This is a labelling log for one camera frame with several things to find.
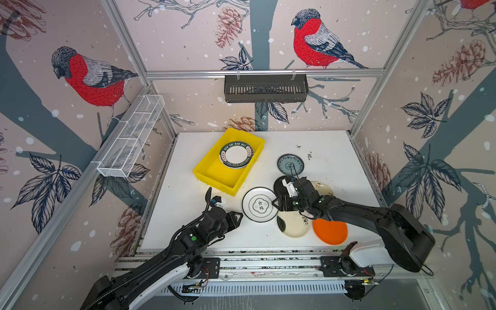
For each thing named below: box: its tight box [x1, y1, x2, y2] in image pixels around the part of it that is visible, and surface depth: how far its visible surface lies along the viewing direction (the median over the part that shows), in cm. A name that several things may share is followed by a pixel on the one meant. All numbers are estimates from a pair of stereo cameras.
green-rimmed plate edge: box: [218, 140, 255, 170], surface depth 109 cm
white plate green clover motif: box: [241, 186, 278, 223], surface depth 92 cm
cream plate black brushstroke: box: [277, 210, 311, 238], surface depth 85 cm
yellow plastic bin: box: [192, 127, 266, 197], surface depth 103 cm
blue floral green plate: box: [277, 153, 305, 177], surface depth 109 cm
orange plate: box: [312, 218, 349, 246], surface depth 82 cm
